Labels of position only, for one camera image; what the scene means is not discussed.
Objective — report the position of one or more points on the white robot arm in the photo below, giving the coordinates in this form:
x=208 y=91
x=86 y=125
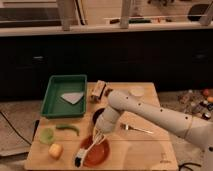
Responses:
x=193 y=129

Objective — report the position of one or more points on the red bowl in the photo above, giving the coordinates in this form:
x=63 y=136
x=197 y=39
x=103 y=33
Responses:
x=97 y=155

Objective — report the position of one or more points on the green chili pepper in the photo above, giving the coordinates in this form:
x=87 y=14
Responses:
x=67 y=126

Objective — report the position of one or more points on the black bowl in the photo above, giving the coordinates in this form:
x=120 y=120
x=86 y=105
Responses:
x=97 y=114

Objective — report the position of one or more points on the yellow apple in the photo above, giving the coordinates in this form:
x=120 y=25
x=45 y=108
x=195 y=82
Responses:
x=55 y=151

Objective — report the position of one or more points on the brown grape bunch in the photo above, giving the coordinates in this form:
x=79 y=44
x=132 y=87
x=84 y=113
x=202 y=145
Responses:
x=108 y=91

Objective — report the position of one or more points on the green plastic tray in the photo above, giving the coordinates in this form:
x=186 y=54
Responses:
x=54 y=106

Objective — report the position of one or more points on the green cup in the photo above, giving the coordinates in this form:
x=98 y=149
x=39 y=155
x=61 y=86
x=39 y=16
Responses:
x=46 y=136

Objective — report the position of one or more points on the white cloth piece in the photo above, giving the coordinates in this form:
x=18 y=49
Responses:
x=72 y=98

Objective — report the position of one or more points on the silver fork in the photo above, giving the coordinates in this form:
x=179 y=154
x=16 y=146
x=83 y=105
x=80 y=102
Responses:
x=129 y=127

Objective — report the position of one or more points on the white lidded container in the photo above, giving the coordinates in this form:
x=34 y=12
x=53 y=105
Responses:
x=137 y=91

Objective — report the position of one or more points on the wooden block brush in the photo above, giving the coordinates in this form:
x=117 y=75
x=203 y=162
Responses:
x=98 y=91

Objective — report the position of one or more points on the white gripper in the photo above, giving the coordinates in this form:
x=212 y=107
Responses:
x=99 y=130

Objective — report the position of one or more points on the wooden cutting board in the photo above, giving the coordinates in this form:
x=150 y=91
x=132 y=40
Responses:
x=129 y=150

